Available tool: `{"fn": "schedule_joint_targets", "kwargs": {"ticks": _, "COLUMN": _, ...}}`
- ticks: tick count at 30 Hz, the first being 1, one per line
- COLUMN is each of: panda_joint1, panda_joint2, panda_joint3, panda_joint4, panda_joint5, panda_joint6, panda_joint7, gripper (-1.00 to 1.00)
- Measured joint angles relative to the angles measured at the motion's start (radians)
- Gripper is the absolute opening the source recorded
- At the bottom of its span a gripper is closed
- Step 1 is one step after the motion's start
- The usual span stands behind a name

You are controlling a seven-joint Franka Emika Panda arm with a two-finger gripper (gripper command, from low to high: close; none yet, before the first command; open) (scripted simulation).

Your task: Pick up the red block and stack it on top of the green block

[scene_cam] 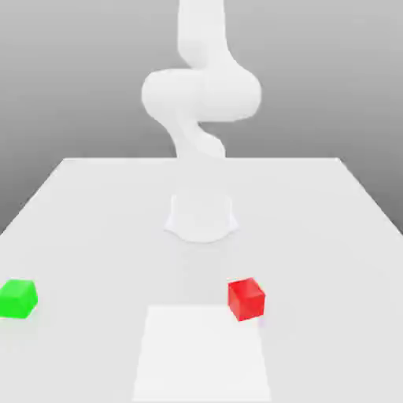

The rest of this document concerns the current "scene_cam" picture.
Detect small green cube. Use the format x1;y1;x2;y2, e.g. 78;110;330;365
0;278;39;320

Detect small red cube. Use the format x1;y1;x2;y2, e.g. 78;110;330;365
227;276;267;323

